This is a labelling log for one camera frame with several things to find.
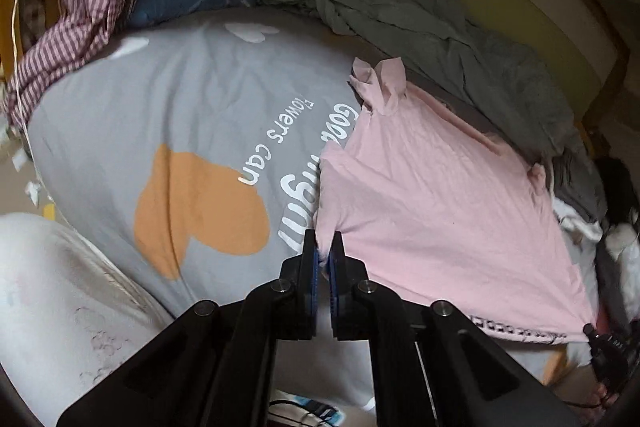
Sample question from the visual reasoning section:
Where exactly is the white cord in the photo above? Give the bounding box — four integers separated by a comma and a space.
9, 0, 43, 128

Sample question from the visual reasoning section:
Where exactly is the pink shirt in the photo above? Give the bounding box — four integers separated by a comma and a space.
316, 57, 598, 345

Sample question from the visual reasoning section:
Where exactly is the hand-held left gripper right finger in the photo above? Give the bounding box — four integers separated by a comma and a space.
329, 231, 586, 427

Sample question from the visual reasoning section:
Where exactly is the black and white cloth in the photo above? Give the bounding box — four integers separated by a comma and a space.
595, 157, 640, 268

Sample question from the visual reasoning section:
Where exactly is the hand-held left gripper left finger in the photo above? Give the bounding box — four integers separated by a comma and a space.
57, 229, 319, 427

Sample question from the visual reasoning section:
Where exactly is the grey printed bedsheet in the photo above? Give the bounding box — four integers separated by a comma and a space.
25, 4, 381, 413

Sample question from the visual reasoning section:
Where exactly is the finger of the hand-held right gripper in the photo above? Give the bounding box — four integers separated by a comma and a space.
582, 323, 632, 403

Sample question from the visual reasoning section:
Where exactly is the grey-green blanket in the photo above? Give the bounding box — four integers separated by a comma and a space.
257, 0, 608, 223

